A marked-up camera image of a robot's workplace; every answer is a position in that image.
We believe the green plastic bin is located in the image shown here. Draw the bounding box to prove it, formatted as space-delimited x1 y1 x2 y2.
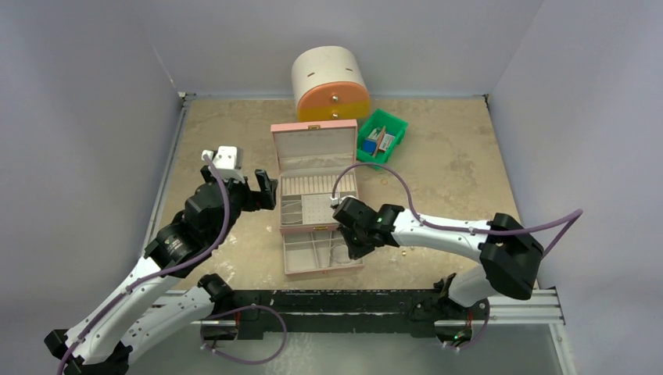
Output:
357 109 408 164

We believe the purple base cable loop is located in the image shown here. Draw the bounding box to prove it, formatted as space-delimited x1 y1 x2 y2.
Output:
199 304 288 366

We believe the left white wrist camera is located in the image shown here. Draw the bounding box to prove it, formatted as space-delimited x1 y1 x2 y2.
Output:
201 145 245 183

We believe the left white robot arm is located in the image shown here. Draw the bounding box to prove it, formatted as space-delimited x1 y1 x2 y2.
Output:
45 166 278 374

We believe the cream orange drawer cabinet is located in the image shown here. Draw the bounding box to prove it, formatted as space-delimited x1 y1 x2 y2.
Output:
291 45 371 122

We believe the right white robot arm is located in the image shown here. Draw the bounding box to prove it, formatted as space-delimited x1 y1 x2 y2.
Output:
331 196 543 318

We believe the red white small box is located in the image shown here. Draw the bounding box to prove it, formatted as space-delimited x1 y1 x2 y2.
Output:
380 134 395 152

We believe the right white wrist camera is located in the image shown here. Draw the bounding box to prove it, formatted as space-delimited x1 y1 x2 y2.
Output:
330 195 342 208

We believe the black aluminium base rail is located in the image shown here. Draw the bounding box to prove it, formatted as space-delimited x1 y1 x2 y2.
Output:
194 289 564 347

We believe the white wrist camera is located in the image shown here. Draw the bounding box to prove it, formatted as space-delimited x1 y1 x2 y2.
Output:
201 145 245 183
330 195 342 208

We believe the pink jewelry box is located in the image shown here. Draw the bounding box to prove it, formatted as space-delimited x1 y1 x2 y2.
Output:
271 120 364 278

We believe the blue box in bin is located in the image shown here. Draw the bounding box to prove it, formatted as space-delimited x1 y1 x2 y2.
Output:
361 138 378 155

